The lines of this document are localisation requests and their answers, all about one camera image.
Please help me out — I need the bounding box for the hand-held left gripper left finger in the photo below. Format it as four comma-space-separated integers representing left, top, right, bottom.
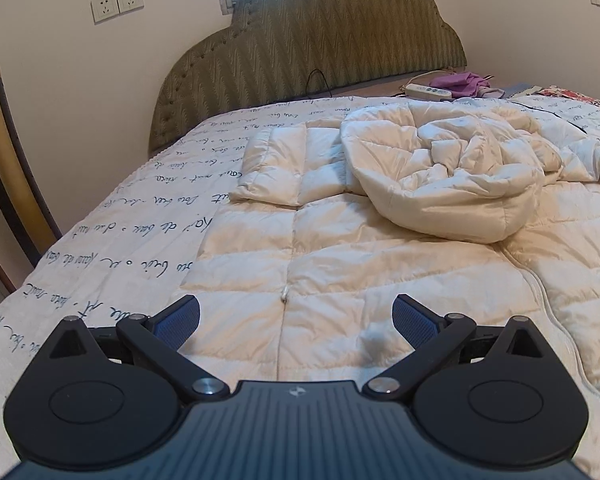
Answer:
45, 295, 231, 404

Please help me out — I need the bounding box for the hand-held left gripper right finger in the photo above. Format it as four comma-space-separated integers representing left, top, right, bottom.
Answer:
362, 293, 547, 404

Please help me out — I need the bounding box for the cream puffer jacket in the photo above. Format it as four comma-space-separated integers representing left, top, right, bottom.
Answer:
186, 99, 600, 458

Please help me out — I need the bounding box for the white script-printed bedspread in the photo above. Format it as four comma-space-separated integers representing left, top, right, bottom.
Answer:
0, 91, 600, 480

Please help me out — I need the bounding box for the white power strip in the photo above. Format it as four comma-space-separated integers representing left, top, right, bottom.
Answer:
403, 72, 454, 99

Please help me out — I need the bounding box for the purple cloth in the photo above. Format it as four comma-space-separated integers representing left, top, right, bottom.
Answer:
429, 70, 492, 99

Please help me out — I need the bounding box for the floral printed cloth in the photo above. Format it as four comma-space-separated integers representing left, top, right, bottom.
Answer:
534, 87, 600, 109

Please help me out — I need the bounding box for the olive padded headboard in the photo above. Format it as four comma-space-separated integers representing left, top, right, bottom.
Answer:
147, 0, 468, 157

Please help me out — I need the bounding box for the thin black looped cable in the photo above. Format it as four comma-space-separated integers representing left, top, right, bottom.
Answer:
302, 69, 334, 99

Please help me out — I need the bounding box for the gold and dark curved frame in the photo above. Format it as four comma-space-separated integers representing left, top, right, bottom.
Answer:
0, 36, 64, 269

